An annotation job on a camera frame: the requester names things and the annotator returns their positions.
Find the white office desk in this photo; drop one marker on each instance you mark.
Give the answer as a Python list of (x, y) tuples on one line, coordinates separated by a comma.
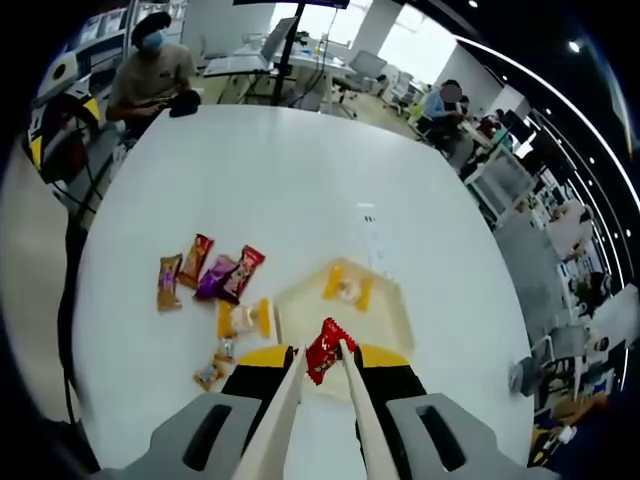
[(235, 64)]

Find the bright red food packet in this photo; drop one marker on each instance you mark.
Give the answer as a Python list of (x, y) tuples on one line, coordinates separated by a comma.
[(325, 350)]

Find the person's beige shirt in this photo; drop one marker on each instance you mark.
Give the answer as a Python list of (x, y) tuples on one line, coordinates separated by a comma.
[(30, 300)]

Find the dark red food packet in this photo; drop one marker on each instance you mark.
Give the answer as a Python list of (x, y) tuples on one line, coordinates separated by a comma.
[(242, 272)]

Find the grey office chair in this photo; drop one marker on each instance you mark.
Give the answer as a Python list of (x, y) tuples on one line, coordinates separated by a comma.
[(367, 65)]

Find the black pouch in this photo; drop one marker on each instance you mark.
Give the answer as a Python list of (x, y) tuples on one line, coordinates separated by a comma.
[(183, 103)]

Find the wooden hexagonal container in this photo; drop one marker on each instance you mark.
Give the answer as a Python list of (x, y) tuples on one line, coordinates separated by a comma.
[(385, 320)]

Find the small orange food packet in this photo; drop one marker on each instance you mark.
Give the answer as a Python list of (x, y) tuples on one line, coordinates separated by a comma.
[(210, 372)]

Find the curved ceiling light strip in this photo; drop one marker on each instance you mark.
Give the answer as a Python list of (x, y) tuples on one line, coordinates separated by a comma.
[(550, 82)]

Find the small grey pouch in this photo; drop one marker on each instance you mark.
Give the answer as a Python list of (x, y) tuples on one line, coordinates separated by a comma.
[(522, 376)]

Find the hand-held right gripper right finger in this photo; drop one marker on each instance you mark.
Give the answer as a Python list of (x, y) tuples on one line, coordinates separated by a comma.
[(400, 385)]

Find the white storage shelf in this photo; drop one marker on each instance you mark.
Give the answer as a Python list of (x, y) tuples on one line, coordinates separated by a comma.
[(102, 30)]

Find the small clear food candy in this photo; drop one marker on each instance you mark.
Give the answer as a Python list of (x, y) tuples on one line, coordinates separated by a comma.
[(227, 346)]

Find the white mesh office chair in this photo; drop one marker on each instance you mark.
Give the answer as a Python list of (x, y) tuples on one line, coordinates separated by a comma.
[(500, 180)]

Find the black screen stand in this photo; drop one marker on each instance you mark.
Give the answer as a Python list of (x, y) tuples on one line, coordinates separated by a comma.
[(290, 50)]

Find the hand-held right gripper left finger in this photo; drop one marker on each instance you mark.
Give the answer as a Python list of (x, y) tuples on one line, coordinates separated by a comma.
[(250, 385)]

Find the yellow clear food packet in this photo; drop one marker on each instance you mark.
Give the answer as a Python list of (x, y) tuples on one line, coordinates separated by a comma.
[(245, 320), (345, 289)]

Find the brown purple food packet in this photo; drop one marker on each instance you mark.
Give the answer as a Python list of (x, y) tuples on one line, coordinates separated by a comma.
[(169, 282)]

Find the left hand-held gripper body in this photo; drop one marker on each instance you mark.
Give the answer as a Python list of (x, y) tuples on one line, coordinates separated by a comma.
[(62, 72)]

